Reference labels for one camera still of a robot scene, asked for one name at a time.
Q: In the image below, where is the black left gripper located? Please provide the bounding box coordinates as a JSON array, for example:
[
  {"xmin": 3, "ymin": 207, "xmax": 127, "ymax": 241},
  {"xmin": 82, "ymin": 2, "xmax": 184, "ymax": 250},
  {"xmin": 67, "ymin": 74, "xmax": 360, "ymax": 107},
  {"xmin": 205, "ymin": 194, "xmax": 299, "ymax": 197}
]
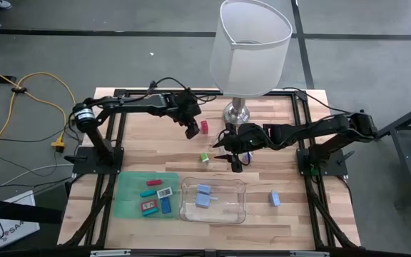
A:
[{"xmin": 171, "ymin": 90, "xmax": 203, "ymax": 141}]

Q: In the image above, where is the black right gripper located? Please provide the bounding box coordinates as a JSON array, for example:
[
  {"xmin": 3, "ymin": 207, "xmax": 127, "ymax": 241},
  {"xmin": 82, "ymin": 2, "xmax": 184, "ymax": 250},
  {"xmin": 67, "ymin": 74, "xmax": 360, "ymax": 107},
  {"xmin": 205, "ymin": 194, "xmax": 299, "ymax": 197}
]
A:
[{"xmin": 212, "ymin": 123, "xmax": 264, "ymax": 173}]

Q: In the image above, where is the large blue three-port charger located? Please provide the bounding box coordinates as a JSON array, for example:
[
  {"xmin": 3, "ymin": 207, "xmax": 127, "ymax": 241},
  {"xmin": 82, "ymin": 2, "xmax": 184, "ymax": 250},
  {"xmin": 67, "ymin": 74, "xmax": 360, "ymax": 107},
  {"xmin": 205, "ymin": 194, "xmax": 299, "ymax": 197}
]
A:
[{"xmin": 195, "ymin": 193, "xmax": 220, "ymax": 209}]

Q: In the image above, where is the white digital clock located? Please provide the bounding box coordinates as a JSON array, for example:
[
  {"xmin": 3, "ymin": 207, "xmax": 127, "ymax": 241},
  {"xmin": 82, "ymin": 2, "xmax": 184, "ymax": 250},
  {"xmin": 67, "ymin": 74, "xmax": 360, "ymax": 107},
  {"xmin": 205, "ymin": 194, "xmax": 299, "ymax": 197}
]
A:
[{"xmin": 156, "ymin": 186, "xmax": 174, "ymax": 200}]

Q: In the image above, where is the blue plastic block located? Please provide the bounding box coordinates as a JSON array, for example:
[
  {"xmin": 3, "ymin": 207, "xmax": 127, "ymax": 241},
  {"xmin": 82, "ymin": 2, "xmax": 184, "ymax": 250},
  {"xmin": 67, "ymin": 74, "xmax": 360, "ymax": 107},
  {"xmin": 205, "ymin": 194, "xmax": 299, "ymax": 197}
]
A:
[{"xmin": 160, "ymin": 196, "xmax": 172, "ymax": 215}]

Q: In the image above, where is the red digital clock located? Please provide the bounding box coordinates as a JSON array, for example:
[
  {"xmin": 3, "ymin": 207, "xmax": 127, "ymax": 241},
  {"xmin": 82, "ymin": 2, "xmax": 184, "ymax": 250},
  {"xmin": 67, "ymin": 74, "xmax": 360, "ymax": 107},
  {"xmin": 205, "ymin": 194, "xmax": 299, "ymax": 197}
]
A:
[{"xmin": 141, "ymin": 199, "xmax": 158, "ymax": 212}]

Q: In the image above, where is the clear plastic bin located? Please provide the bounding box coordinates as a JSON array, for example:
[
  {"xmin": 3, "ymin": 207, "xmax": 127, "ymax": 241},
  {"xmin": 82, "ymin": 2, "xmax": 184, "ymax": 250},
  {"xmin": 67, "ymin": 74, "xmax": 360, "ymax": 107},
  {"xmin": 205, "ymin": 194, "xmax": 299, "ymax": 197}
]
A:
[{"xmin": 178, "ymin": 176, "xmax": 248, "ymax": 225}]

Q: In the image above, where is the white shade silver table lamp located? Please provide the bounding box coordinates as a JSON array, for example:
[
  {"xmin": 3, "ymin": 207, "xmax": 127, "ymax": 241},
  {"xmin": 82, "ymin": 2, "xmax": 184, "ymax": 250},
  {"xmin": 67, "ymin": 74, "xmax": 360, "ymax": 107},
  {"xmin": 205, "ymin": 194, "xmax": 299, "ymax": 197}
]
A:
[{"xmin": 208, "ymin": 0, "xmax": 294, "ymax": 128}]

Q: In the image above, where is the green cutting mat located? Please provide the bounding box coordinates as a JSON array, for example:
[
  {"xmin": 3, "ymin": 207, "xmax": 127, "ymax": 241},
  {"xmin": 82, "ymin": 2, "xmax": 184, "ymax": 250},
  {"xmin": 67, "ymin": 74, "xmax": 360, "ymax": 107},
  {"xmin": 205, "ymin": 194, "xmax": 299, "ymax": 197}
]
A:
[{"xmin": 112, "ymin": 171, "xmax": 181, "ymax": 219}]

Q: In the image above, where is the black metal beam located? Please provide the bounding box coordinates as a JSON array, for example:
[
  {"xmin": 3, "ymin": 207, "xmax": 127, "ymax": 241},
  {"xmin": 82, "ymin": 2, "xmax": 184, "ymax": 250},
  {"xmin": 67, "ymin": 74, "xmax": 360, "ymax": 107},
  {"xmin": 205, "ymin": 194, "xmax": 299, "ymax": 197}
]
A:
[{"xmin": 0, "ymin": 196, "xmax": 64, "ymax": 226}]

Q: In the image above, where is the white printed sign board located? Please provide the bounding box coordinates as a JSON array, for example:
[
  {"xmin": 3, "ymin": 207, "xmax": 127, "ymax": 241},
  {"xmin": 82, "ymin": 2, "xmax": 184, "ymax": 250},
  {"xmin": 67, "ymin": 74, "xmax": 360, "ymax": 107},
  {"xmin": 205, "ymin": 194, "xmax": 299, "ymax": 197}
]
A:
[{"xmin": 0, "ymin": 190, "xmax": 41, "ymax": 251}]

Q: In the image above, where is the clear lamp power cord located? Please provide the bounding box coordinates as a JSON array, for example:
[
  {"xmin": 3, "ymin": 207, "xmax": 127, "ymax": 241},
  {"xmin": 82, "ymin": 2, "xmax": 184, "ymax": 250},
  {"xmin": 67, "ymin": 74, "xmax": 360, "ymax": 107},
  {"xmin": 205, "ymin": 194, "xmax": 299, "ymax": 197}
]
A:
[{"xmin": 209, "ymin": 135, "xmax": 228, "ymax": 155}]

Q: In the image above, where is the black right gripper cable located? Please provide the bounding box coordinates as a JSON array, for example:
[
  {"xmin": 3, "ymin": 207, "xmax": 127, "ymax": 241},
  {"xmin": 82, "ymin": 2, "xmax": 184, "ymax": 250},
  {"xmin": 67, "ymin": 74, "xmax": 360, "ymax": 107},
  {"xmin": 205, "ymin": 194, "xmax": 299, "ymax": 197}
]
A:
[{"xmin": 218, "ymin": 128, "xmax": 233, "ymax": 143}]

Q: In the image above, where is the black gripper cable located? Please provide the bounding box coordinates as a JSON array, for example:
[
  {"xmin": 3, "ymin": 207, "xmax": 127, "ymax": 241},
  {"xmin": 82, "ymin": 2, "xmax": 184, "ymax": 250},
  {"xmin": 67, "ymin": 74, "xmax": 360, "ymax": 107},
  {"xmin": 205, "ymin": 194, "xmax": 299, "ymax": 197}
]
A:
[
  {"xmin": 150, "ymin": 76, "xmax": 218, "ymax": 104},
  {"xmin": 218, "ymin": 128, "xmax": 233, "ymax": 143}
]

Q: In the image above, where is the black aluminium table frame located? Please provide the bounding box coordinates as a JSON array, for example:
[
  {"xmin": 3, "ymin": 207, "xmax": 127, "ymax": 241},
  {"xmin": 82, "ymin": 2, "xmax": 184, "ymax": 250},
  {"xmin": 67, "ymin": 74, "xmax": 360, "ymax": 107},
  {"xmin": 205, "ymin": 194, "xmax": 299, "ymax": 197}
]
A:
[{"xmin": 61, "ymin": 89, "xmax": 362, "ymax": 251}]

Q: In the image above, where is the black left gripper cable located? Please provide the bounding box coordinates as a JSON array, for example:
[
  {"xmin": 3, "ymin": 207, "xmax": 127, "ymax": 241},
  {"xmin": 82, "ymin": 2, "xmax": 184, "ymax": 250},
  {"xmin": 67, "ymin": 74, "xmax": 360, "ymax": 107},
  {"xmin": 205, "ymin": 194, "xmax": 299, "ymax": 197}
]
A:
[{"xmin": 150, "ymin": 76, "xmax": 218, "ymax": 104}]

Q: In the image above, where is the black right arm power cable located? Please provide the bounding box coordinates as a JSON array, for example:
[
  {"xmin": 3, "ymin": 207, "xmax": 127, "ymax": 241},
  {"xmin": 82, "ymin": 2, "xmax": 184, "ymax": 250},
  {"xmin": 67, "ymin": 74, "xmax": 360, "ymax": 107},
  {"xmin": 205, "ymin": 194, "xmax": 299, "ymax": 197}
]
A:
[{"xmin": 282, "ymin": 86, "xmax": 352, "ymax": 115}]

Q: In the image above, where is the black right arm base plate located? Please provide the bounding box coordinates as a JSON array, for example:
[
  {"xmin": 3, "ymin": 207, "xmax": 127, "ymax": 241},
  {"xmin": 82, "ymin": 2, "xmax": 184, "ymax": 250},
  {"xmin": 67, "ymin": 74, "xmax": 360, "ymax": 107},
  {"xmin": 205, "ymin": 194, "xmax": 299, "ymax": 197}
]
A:
[{"xmin": 296, "ymin": 148, "xmax": 356, "ymax": 178}]

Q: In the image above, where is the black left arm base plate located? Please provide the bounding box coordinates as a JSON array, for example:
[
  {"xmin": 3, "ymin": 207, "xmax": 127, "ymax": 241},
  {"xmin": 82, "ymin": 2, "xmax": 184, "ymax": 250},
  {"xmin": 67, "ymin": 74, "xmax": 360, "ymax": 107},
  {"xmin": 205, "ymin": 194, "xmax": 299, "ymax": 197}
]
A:
[{"xmin": 64, "ymin": 145, "xmax": 125, "ymax": 176}]

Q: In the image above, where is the silver metal bracket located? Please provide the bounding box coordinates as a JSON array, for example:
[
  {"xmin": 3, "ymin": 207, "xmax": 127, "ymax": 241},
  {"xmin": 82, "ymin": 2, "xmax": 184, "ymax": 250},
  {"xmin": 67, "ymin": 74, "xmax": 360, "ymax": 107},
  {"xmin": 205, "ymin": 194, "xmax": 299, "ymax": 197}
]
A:
[
  {"xmin": 289, "ymin": 251, "xmax": 330, "ymax": 257},
  {"xmin": 89, "ymin": 249, "xmax": 132, "ymax": 257}
]

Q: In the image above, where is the yellow extension cord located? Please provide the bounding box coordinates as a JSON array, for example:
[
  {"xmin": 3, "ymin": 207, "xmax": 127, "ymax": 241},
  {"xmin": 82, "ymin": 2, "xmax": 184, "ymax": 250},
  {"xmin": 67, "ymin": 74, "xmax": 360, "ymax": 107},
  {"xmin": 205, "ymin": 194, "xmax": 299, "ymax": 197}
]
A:
[{"xmin": 0, "ymin": 61, "xmax": 78, "ymax": 165}]

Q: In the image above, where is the white floor cable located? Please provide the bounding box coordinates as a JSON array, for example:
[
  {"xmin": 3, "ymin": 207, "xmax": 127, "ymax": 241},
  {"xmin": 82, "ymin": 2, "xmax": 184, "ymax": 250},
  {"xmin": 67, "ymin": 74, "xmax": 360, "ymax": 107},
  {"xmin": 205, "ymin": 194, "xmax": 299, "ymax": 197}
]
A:
[{"xmin": 0, "ymin": 163, "xmax": 75, "ymax": 198}]

